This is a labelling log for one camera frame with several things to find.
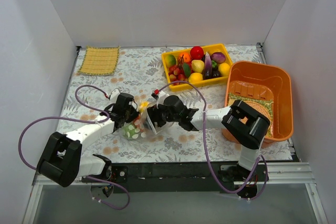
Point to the round woven basket tray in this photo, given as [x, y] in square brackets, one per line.
[260, 108]

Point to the fake green vegetable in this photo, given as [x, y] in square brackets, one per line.
[130, 132]

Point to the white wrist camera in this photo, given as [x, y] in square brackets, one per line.
[114, 93]
[157, 94]

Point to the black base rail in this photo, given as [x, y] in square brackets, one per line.
[178, 177]

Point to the fake yellow lemon front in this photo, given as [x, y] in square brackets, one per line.
[195, 77]

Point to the fake green yellow mango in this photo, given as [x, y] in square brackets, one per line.
[169, 60]

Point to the yellow woven bamboo mat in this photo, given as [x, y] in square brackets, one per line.
[99, 61]

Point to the clear dotted zip bag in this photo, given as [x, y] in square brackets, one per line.
[149, 129]

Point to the fake mangosteen lower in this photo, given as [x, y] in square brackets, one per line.
[216, 74]

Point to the fake purple onion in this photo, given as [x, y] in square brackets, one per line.
[218, 57]

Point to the orange plastic basin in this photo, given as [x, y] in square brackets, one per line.
[269, 86]

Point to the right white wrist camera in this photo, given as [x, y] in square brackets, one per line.
[157, 94]

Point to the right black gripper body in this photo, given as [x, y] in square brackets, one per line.
[153, 115]

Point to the fake yellow lemon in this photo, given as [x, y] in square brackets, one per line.
[195, 77]
[224, 69]

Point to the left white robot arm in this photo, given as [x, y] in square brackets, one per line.
[61, 159]

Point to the fake red apple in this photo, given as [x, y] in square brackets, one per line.
[197, 53]

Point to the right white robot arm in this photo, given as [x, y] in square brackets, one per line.
[244, 123]

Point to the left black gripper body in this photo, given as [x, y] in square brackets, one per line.
[128, 115]

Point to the fake yellow lemon right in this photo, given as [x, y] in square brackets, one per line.
[224, 69]

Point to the fake yellow pear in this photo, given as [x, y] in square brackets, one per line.
[198, 66]

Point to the red cherry bunch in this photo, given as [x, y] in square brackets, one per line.
[176, 73]

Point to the fake purple eggplant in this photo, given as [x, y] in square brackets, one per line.
[207, 73]

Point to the yellow plastic tray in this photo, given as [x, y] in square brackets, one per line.
[179, 85]

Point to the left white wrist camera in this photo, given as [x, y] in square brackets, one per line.
[114, 93]

